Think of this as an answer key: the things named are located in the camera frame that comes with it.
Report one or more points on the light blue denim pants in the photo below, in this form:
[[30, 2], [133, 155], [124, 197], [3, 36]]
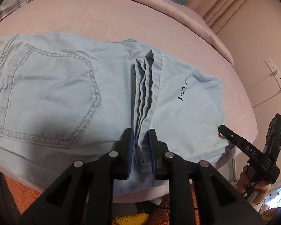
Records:
[[67, 97]]

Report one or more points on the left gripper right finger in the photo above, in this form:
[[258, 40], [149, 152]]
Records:
[[198, 193]]

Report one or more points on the orange floor rug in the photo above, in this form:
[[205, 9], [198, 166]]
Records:
[[25, 196]]

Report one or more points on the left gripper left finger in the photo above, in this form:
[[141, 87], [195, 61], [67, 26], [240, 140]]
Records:
[[83, 193]]

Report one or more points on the white wall power strip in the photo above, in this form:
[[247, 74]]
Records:
[[274, 70]]

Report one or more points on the pink bed mattress sheet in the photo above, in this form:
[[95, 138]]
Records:
[[118, 20]]

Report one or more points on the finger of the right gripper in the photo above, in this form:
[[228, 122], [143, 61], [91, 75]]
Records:
[[231, 136]]

